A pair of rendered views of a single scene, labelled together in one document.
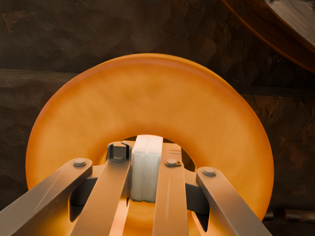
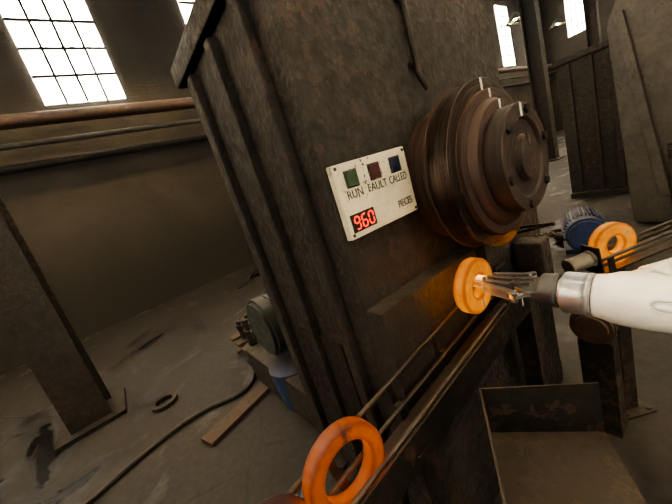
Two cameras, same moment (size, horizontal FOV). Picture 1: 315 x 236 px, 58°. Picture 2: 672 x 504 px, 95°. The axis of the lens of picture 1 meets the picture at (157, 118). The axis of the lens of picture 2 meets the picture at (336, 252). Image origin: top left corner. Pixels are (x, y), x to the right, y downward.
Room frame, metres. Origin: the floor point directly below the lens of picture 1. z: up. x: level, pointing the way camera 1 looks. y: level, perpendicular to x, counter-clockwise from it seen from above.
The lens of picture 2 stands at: (-0.26, 0.73, 1.21)
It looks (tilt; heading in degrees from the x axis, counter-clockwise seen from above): 13 degrees down; 324
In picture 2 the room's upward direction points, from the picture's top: 18 degrees counter-clockwise
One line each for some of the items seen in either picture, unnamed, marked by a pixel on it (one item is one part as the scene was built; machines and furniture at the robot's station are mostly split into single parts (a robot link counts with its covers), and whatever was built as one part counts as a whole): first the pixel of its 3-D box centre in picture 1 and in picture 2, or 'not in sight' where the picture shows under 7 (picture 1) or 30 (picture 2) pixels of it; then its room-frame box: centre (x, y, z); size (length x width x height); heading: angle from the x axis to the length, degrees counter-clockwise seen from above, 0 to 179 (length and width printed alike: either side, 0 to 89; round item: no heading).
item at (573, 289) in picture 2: not in sight; (577, 293); (-0.06, 0.01, 0.83); 0.09 x 0.06 x 0.09; 88
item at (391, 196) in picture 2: not in sight; (377, 190); (0.30, 0.14, 1.15); 0.26 x 0.02 x 0.18; 88
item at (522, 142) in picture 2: not in sight; (520, 158); (0.08, -0.20, 1.11); 0.28 x 0.06 x 0.28; 88
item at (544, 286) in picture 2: not in sight; (538, 288); (0.01, 0.01, 0.83); 0.09 x 0.08 x 0.07; 178
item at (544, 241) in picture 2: not in sight; (533, 269); (0.19, -0.43, 0.68); 0.11 x 0.08 x 0.24; 178
